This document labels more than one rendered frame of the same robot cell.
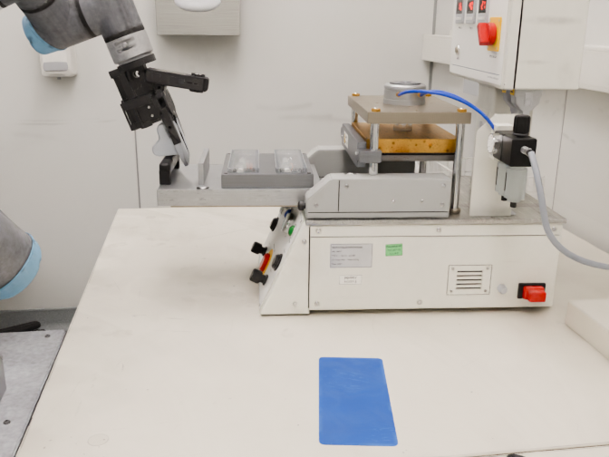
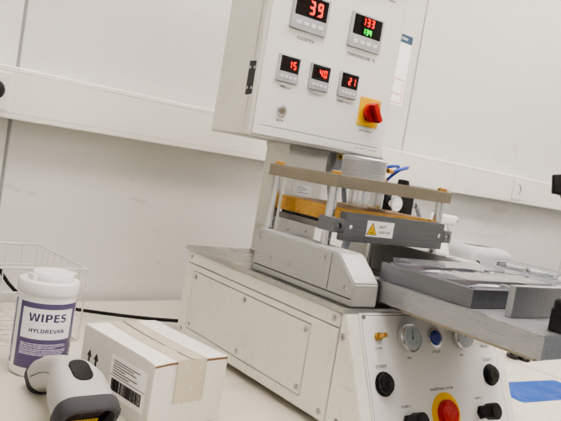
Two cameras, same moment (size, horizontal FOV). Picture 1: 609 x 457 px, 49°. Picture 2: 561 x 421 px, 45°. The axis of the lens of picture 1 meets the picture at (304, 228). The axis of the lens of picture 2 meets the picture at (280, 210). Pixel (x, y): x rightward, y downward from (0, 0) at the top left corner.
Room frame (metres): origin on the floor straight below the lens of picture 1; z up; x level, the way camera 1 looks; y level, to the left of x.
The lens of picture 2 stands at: (2.05, 0.74, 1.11)
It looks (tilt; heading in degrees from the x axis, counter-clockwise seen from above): 4 degrees down; 237
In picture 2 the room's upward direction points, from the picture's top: 9 degrees clockwise
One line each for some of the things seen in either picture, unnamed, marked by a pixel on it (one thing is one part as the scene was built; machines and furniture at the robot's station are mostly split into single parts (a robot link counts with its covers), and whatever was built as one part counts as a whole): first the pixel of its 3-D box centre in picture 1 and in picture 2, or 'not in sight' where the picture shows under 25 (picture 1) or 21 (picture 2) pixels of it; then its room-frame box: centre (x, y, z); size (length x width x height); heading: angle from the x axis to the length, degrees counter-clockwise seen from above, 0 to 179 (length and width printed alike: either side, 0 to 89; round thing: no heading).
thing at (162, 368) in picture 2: not in sight; (150, 370); (1.66, -0.13, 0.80); 0.19 x 0.13 x 0.09; 99
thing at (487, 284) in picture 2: (244, 163); (495, 285); (1.27, 0.12, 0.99); 0.18 x 0.06 x 0.02; 4
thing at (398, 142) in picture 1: (402, 126); (361, 203); (1.28, -0.19, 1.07); 0.22 x 0.17 x 0.10; 4
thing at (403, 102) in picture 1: (421, 118); (356, 191); (1.27, -0.22, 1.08); 0.31 x 0.24 x 0.13; 4
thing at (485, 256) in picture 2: not in sight; (461, 268); (0.40, -0.72, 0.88); 0.25 x 0.20 x 0.17; 93
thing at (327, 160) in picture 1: (355, 163); (311, 264); (1.42, -0.11, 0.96); 0.25 x 0.05 x 0.07; 94
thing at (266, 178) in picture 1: (266, 169); (469, 285); (1.27, 0.07, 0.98); 0.20 x 0.17 x 0.03; 4
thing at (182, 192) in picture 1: (242, 175); (495, 301); (1.27, 0.12, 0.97); 0.30 x 0.22 x 0.08; 94
